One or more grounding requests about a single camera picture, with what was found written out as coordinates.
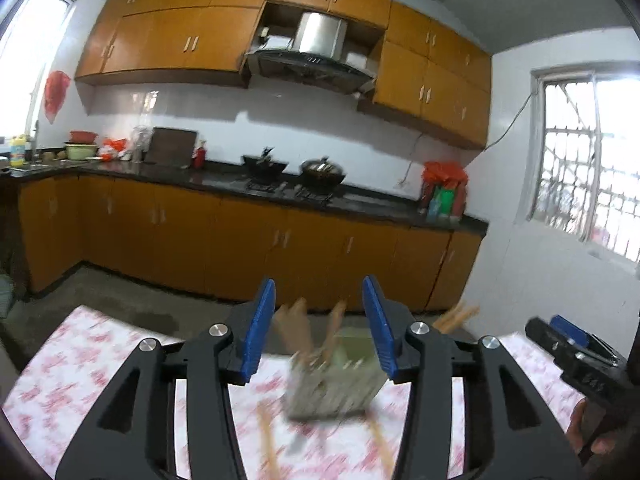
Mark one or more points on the black wok with lid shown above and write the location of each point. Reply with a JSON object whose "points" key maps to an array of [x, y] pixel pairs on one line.
{"points": [[321, 175]]}

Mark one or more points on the red plastic bag hanging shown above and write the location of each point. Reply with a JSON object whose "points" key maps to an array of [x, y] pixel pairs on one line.
{"points": [[55, 94]]}

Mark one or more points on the person right hand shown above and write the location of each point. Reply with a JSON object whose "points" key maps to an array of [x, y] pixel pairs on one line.
{"points": [[614, 453]]}

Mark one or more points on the red fire extinguisher bottle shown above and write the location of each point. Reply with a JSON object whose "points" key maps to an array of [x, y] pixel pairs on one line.
{"points": [[199, 156]]}

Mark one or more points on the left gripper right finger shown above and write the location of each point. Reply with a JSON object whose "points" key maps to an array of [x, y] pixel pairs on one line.
{"points": [[509, 432]]}

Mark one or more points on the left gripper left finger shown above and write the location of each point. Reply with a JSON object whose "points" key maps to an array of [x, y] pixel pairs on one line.
{"points": [[129, 431]]}

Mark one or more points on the brown lower kitchen cabinets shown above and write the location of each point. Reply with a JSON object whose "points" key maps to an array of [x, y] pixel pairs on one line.
{"points": [[224, 246]]}

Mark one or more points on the yellow detergent bottle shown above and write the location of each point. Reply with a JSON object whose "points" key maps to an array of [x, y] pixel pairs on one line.
{"points": [[17, 151]]}

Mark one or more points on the red bag on counter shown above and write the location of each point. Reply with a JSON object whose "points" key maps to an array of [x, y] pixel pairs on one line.
{"points": [[444, 190]]}

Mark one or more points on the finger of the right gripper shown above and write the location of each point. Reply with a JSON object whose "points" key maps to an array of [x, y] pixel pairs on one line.
{"points": [[582, 338]]}

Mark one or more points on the green basin with red lid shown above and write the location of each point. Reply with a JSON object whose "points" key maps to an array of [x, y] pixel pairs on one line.
{"points": [[81, 145]]}

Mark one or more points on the green perforated utensil holder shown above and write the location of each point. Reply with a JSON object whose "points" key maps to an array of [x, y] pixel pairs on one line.
{"points": [[343, 385]]}

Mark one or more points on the barred window right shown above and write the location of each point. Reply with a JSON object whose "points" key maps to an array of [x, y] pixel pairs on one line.
{"points": [[587, 175]]}

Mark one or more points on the black wok left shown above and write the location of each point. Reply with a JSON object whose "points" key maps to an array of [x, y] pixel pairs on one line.
{"points": [[263, 167]]}

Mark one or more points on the dark cutting board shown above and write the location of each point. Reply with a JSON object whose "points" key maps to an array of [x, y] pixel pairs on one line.
{"points": [[171, 147]]}

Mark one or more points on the brown upper kitchen cabinets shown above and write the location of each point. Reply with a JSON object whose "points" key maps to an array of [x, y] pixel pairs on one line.
{"points": [[398, 63]]}

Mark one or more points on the steel range hood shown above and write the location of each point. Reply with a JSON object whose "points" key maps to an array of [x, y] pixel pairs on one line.
{"points": [[316, 49]]}

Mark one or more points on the bamboo chopstick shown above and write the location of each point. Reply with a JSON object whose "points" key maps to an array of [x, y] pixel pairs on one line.
{"points": [[292, 324], [455, 318], [271, 456], [386, 456], [335, 321]]}

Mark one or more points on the brown kitchen cabinets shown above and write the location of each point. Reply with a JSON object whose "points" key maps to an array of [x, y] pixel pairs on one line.
{"points": [[398, 63], [224, 246]]}

